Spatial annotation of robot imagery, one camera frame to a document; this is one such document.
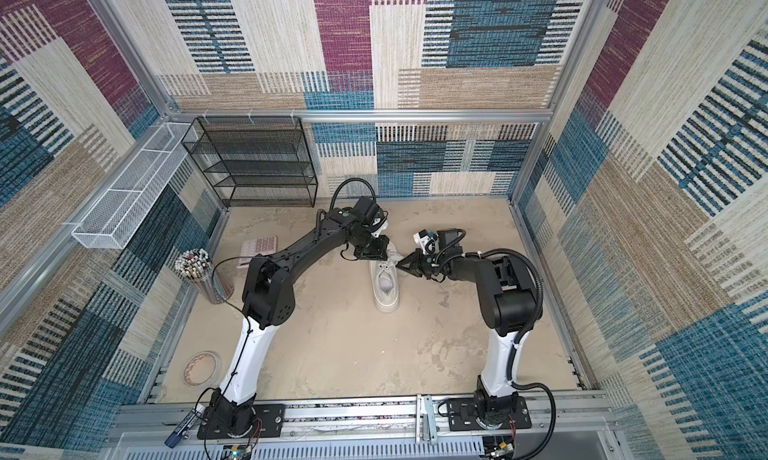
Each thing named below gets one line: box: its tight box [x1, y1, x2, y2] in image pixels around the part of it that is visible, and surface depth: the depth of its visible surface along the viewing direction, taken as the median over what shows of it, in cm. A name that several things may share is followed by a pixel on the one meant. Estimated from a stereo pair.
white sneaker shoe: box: [370, 241, 399, 313], surface depth 93 cm
